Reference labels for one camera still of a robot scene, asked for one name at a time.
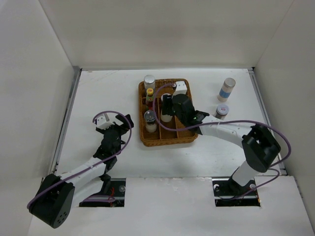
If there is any black cap white powder bottle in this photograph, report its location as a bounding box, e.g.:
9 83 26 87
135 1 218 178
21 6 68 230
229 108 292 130
160 93 172 122

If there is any red sauce bottle yellow cap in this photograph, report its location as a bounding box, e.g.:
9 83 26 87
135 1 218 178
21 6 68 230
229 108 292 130
146 88 154 111

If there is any black top salt grinder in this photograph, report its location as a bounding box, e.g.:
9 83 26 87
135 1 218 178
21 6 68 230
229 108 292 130
144 110 157 133

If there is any blue label bead bottle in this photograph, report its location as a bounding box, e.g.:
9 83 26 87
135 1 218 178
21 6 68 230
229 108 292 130
144 75 156 90

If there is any dark spice jar white lid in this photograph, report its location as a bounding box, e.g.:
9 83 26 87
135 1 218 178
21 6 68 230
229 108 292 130
214 104 229 120

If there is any blue label bottle silver cap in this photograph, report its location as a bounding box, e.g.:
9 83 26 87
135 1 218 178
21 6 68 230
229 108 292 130
218 78 236 102

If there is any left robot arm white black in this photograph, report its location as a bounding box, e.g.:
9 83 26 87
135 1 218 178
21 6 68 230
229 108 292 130
27 112 134 229

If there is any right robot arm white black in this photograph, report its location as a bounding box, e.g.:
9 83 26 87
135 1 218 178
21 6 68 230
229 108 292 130
161 93 281 195

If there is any brown wicker divided basket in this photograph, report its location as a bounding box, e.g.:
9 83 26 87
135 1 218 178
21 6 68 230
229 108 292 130
138 79 198 147

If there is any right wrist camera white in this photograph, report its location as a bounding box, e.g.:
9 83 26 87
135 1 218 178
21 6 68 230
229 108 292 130
172 81 188 96

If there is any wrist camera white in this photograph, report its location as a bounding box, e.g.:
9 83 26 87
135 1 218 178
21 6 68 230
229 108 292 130
95 114 114 130
172 81 188 96

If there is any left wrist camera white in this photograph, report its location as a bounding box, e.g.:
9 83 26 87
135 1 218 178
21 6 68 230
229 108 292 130
95 114 114 130

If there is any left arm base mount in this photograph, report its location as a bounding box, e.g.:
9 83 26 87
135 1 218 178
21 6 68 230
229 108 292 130
79 178 126 207

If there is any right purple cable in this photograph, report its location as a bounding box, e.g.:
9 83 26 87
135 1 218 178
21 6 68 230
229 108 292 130
153 83 292 200

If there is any aluminium table edge rail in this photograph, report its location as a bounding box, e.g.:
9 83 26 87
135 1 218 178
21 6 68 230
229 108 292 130
48 66 82 174

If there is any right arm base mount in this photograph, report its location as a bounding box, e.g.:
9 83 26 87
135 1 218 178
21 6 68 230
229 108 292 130
212 178 260 207

